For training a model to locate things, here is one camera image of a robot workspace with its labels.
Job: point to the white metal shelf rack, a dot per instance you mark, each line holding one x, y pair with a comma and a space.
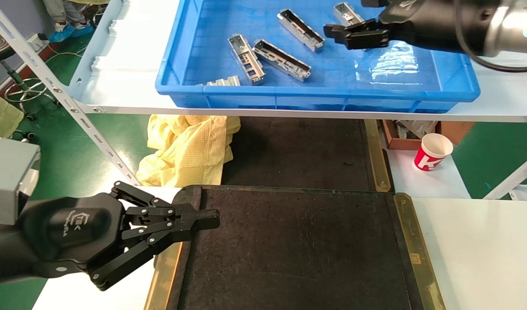
116, 86

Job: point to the black tray with brass edges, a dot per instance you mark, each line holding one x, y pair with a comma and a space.
297, 150
297, 254

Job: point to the rolling stool chrome base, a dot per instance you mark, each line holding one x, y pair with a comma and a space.
0, 45
24, 134

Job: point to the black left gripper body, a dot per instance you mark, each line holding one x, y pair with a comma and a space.
73, 232

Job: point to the brown cardboard box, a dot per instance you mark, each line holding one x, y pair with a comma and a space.
455, 131

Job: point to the grey metal part in carton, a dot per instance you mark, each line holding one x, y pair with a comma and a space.
416, 128

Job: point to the yellow crumpled garment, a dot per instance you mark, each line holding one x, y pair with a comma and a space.
185, 150

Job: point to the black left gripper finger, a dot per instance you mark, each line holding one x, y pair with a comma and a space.
134, 260
160, 211

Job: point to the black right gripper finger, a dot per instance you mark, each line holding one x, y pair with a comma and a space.
362, 36
375, 3

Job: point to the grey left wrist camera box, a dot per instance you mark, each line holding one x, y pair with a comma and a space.
9, 181

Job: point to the white power strip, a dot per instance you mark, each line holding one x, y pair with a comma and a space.
37, 42

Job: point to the grey metal housing part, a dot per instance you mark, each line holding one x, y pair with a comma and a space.
300, 30
224, 82
282, 60
347, 13
246, 58

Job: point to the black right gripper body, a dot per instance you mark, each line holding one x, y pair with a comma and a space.
431, 23

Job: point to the red and white paper cup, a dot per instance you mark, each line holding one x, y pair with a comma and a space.
431, 155

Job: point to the person in grey trousers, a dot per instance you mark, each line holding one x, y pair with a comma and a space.
60, 30

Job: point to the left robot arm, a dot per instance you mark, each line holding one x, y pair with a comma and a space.
0, 258

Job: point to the blue plastic bin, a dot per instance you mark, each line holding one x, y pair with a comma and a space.
332, 92

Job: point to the person in yellow-green gown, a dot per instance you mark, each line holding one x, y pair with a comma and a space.
2, 114

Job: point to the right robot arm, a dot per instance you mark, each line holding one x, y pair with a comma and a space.
517, 26

